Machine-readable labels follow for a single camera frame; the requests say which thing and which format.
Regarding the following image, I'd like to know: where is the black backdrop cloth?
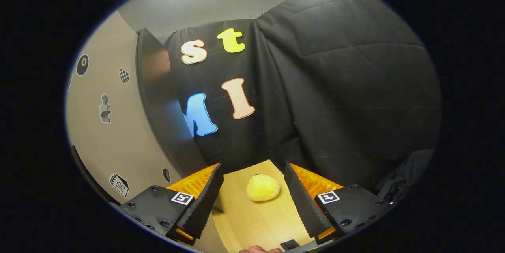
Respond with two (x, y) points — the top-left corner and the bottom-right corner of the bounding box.
(164, 0), (442, 202)

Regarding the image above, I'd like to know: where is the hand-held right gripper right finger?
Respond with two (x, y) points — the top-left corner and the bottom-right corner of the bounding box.
(284, 161), (395, 245)

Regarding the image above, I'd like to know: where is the yellow foam bun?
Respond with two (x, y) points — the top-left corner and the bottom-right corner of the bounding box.
(247, 173), (281, 202)

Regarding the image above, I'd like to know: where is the grey cabinet door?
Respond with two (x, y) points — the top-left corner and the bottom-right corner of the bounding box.
(65, 10), (228, 253)

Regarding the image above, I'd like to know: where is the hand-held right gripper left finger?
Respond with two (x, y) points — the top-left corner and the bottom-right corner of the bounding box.
(118, 162), (224, 246)

